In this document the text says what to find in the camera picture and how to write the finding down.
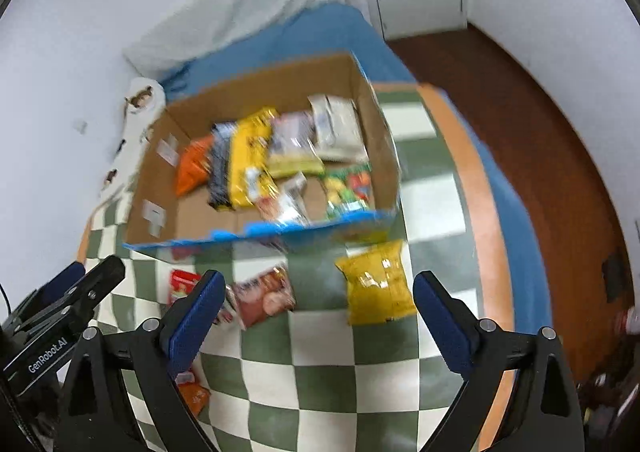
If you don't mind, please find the large orange snack packet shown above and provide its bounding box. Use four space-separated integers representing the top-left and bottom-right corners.
175 136 216 197

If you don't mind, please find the cardboard box blue rim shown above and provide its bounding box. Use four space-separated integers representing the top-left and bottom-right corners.
122 52 403 255

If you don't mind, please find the green white checkered mat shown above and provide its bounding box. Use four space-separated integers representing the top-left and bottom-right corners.
77 82 516 452

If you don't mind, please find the long red snack packet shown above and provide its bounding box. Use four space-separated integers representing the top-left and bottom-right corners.
167 269 202 307

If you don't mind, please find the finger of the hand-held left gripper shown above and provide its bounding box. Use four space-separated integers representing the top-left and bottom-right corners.
10 256 126 339
10 261 86 318

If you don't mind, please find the yellow black snack packet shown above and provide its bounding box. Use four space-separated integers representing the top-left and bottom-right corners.
227 106 280 209

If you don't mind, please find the small white black snack packet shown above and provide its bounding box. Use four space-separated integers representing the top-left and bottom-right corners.
215 285 242 328

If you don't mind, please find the grey white blanket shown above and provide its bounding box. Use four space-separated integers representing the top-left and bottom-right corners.
122 0 351 78

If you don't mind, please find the green candy packet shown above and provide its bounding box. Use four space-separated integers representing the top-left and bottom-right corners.
320 163 373 222

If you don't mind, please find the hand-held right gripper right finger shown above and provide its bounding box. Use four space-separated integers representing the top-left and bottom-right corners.
412 271 586 452

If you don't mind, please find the blue bed sheet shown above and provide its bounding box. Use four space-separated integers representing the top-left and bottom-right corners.
160 2 553 333

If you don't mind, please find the white striped snack packet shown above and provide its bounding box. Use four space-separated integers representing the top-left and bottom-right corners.
245 171 313 228

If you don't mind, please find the plain yellow snack packet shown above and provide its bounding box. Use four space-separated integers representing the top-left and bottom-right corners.
334 239 418 327

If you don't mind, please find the white silver snack packet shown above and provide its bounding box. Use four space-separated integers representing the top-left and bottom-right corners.
307 93 370 163

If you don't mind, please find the orange snack packet white label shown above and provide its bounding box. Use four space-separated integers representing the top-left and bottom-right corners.
176 371 211 417

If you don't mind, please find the white bear print pillow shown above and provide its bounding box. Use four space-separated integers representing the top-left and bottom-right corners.
97 77 167 203

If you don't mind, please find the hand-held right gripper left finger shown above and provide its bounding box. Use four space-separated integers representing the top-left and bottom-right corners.
52 269 227 452

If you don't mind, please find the black floor box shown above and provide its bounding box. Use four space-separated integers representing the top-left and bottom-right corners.
601 255 626 303

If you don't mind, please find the brown snack packet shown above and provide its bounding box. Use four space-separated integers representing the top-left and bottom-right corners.
231 265 297 330

